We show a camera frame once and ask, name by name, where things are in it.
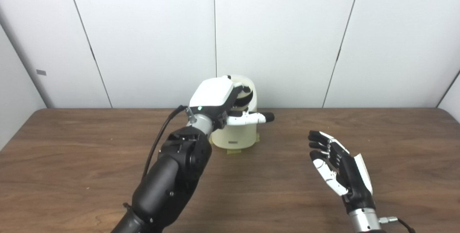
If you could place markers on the yellow tape piece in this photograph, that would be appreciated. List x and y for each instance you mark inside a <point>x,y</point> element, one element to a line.
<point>233,151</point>

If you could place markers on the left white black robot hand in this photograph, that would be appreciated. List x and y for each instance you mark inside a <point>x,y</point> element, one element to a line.
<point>212,94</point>

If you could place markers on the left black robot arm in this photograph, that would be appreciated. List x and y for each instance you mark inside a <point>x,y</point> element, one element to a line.
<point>169,175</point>

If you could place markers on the cream-colored bin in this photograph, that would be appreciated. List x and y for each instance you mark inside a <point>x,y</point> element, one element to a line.
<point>240,134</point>

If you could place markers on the cream round bin lid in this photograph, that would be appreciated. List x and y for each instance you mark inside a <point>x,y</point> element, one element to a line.
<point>244,79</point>

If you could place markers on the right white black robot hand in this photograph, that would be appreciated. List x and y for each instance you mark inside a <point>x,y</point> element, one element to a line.
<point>352,179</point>

